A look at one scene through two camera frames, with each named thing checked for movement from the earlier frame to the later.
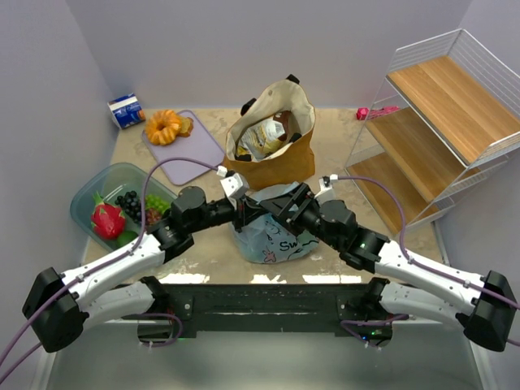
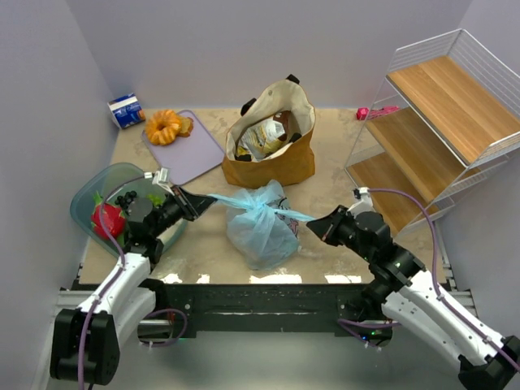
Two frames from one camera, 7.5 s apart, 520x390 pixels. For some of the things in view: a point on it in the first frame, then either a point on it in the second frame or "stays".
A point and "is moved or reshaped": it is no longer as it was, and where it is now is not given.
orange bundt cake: [165, 126] stays
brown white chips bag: [260, 136] stays
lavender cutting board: [201, 145] stays
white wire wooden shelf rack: [445, 123] stays
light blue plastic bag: [266, 239] is moved or reshaped
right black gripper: [296, 206] → [333, 227]
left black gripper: [243, 211] → [184, 204]
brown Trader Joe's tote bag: [270, 140] stays
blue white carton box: [127, 110] stays
